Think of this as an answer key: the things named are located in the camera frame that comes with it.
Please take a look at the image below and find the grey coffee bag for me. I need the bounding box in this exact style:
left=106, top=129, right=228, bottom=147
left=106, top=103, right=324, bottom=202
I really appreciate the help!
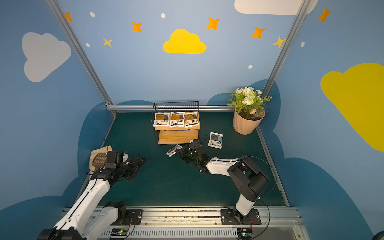
left=208, top=132, right=224, bottom=149
left=166, top=145, right=183, bottom=157

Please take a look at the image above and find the yellow coffee bag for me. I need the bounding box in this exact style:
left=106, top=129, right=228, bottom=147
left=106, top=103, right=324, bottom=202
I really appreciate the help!
left=184, top=112, right=200, bottom=128
left=153, top=112, right=170, bottom=127
left=169, top=112, right=185, bottom=128

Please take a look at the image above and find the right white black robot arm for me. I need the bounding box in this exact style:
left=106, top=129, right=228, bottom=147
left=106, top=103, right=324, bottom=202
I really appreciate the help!
left=175, top=140, right=270, bottom=222

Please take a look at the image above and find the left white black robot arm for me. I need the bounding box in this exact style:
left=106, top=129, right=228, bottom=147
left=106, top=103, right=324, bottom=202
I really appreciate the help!
left=38, top=151, right=147, bottom=240

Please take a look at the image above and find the brown slotted spatula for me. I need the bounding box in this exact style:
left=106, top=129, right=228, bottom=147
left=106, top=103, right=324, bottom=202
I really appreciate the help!
left=91, top=153, right=108, bottom=169

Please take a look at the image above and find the left small circuit board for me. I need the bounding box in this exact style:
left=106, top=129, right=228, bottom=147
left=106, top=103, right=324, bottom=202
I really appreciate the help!
left=110, top=228, right=129, bottom=238

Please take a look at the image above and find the small circuit board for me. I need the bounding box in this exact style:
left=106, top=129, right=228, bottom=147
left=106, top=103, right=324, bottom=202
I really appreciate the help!
left=110, top=228, right=129, bottom=238
left=237, top=228, right=253, bottom=240

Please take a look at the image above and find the potted artificial flower plant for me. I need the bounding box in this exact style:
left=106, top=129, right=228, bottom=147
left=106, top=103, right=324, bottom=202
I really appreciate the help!
left=228, top=87, right=272, bottom=135

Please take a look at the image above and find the right small circuit board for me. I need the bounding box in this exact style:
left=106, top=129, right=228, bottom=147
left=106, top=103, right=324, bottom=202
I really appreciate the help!
left=237, top=228, right=253, bottom=240

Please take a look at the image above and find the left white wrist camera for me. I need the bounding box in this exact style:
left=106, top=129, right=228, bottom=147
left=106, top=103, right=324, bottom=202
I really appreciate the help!
left=121, top=152, right=129, bottom=163

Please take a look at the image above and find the two-tier wooden wire shelf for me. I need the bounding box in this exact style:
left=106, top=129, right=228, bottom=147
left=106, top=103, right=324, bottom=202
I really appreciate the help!
left=152, top=101, right=201, bottom=145

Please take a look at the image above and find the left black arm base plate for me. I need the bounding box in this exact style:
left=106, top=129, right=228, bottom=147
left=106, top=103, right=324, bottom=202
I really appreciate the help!
left=119, top=209, right=143, bottom=226

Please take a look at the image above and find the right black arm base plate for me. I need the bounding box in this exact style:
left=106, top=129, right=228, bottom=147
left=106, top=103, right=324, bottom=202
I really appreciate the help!
left=220, top=208, right=262, bottom=225

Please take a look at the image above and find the aluminium front rail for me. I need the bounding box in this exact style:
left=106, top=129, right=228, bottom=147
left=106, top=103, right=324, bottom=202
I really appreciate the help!
left=90, top=206, right=310, bottom=240

